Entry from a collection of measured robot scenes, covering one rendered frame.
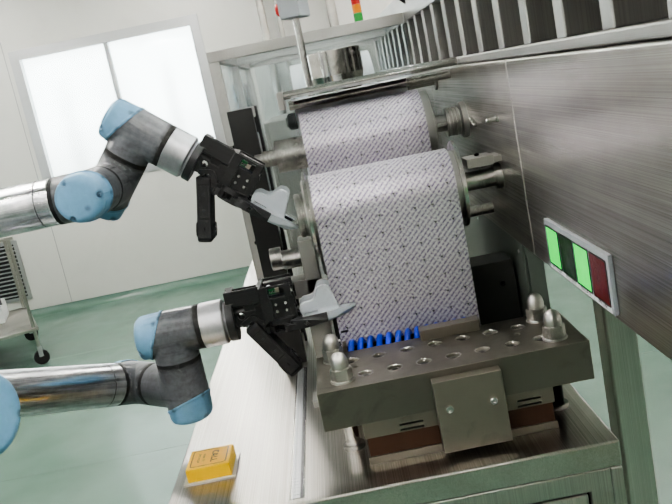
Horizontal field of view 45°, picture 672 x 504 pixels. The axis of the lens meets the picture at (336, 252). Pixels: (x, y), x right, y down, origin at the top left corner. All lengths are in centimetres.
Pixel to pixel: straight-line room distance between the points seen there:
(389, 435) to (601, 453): 30
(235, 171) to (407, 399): 47
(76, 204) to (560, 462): 79
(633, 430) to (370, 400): 65
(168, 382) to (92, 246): 590
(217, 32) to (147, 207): 156
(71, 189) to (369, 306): 51
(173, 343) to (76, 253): 596
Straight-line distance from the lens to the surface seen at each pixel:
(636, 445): 171
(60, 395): 138
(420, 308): 137
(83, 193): 126
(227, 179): 137
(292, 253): 143
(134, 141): 138
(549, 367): 123
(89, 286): 734
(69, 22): 716
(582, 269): 103
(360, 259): 134
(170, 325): 136
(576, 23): 99
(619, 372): 164
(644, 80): 77
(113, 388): 144
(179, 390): 139
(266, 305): 133
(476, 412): 121
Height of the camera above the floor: 146
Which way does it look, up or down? 12 degrees down
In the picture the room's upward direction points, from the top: 12 degrees counter-clockwise
